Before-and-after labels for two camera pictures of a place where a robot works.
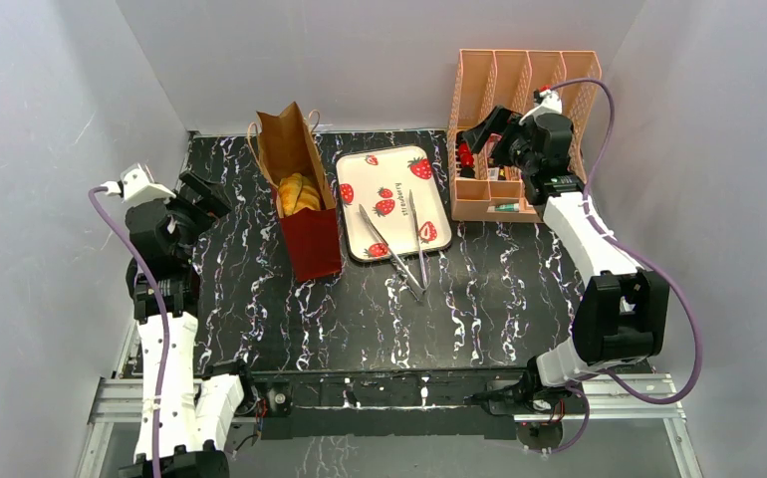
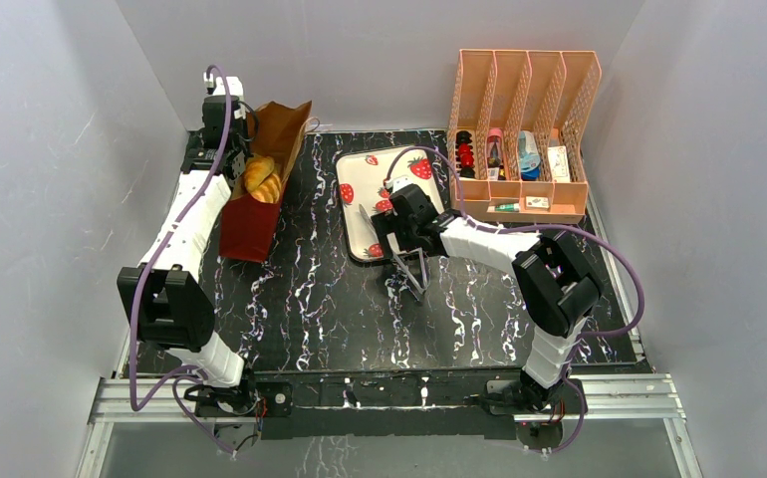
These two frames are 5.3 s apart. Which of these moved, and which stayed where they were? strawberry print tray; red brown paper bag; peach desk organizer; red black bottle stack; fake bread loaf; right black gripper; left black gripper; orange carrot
Moved: red brown paper bag; orange carrot; fake bread loaf; left black gripper; right black gripper
Stayed: strawberry print tray; red black bottle stack; peach desk organizer
